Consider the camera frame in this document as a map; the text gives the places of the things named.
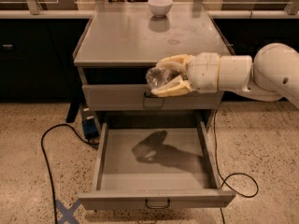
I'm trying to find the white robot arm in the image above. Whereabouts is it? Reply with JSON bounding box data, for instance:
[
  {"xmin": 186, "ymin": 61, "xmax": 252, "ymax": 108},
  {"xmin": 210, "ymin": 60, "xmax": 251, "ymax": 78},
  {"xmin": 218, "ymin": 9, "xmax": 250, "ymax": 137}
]
[{"xmin": 146, "ymin": 43, "xmax": 299, "ymax": 107}]

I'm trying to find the black upper drawer handle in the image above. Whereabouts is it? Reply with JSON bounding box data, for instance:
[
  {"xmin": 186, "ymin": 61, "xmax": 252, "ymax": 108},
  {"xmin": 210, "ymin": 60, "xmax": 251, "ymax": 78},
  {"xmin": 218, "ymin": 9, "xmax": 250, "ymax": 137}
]
[{"xmin": 143, "ymin": 92, "xmax": 157, "ymax": 98}]

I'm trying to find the blue tape cross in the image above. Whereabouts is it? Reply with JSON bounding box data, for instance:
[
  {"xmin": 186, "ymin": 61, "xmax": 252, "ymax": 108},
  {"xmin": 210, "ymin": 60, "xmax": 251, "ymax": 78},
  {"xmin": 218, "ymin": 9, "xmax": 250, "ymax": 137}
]
[{"xmin": 55, "ymin": 200, "xmax": 80, "ymax": 224}]

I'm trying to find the white ceramic bowl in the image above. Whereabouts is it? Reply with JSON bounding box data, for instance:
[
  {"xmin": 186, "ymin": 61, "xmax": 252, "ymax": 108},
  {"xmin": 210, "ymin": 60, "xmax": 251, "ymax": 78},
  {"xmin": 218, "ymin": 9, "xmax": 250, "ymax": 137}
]
[{"xmin": 148, "ymin": 0, "xmax": 173, "ymax": 17}]

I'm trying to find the open grey middle drawer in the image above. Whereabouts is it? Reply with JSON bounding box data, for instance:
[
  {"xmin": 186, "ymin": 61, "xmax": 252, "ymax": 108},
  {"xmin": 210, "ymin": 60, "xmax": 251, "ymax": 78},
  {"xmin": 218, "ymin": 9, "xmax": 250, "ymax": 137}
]
[{"xmin": 79, "ymin": 122, "xmax": 235, "ymax": 210}]

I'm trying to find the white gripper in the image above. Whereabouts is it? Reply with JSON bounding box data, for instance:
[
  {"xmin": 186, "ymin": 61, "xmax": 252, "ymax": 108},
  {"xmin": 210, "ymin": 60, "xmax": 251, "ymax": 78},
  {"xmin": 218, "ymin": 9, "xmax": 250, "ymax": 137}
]
[{"xmin": 150, "ymin": 52, "xmax": 221, "ymax": 97}]

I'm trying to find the closed grey upper drawer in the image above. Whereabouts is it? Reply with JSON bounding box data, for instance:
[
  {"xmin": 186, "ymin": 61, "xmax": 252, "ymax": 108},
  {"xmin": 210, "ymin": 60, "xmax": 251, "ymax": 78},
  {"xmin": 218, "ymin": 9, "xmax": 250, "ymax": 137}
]
[{"xmin": 82, "ymin": 84, "xmax": 223, "ymax": 111}]

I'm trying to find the black lower drawer handle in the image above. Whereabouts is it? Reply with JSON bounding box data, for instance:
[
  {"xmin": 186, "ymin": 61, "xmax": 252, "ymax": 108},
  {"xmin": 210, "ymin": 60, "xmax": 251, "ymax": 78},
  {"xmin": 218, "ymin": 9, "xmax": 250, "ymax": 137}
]
[{"xmin": 145, "ymin": 199, "xmax": 171, "ymax": 210}]

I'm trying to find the clear plastic water bottle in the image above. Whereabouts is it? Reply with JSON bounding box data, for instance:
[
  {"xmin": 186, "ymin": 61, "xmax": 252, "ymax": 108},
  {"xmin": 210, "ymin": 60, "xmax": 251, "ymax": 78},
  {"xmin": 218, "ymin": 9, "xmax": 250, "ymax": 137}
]
[{"xmin": 146, "ymin": 67, "xmax": 181, "ymax": 89}]

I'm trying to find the black cable left floor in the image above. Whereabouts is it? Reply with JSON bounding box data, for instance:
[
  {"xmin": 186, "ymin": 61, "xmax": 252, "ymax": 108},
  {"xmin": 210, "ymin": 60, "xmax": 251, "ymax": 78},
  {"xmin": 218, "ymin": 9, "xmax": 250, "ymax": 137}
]
[{"xmin": 40, "ymin": 123, "xmax": 101, "ymax": 224}]

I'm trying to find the grey drawer cabinet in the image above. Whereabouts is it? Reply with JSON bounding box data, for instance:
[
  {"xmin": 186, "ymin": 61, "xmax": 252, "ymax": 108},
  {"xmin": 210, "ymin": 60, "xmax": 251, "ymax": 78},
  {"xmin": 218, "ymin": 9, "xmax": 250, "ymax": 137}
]
[{"xmin": 74, "ymin": 3, "xmax": 230, "ymax": 129}]

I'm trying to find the blue power box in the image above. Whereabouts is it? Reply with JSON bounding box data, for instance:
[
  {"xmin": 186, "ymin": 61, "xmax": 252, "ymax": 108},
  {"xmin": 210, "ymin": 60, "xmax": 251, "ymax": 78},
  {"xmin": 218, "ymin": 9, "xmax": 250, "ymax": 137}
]
[{"xmin": 80, "ymin": 105, "xmax": 99, "ymax": 139}]

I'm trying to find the black drawer handle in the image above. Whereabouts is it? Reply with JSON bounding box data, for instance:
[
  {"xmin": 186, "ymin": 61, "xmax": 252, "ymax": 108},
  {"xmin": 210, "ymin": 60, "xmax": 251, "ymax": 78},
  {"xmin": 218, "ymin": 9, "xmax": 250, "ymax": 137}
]
[
  {"xmin": 145, "ymin": 199, "xmax": 171, "ymax": 210},
  {"xmin": 143, "ymin": 92, "xmax": 157, "ymax": 98}
]

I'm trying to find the dark counter cabinet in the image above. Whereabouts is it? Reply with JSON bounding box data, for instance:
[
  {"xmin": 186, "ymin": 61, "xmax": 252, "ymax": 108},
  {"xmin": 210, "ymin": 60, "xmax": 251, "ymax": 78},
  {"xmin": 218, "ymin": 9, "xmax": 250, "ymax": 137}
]
[{"xmin": 0, "ymin": 19, "xmax": 299, "ymax": 103}]

